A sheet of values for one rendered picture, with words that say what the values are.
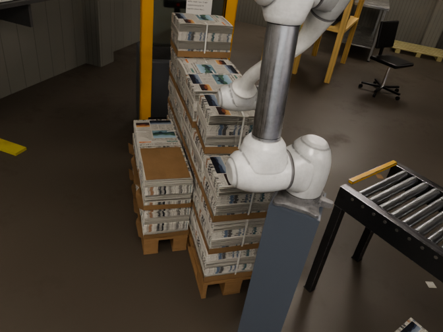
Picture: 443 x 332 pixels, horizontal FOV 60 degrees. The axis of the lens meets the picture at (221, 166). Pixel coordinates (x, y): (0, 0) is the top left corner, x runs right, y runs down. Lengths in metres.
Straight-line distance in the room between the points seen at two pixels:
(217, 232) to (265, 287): 0.41
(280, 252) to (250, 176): 0.45
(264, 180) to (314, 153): 0.20
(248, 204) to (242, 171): 0.66
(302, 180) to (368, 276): 1.56
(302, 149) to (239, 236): 0.85
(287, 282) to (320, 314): 0.81
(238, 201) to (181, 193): 0.51
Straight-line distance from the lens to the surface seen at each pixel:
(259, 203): 1.97
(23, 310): 2.46
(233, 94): 1.55
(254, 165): 1.30
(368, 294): 2.76
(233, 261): 2.22
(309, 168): 1.39
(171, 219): 2.44
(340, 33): 5.89
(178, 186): 2.28
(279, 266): 1.69
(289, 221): 1.52
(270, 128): 1.28
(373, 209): 2.04
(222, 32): 2.75
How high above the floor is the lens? 1.91
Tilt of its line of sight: 33 degrees down
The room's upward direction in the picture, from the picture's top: 9 degrees clockwise
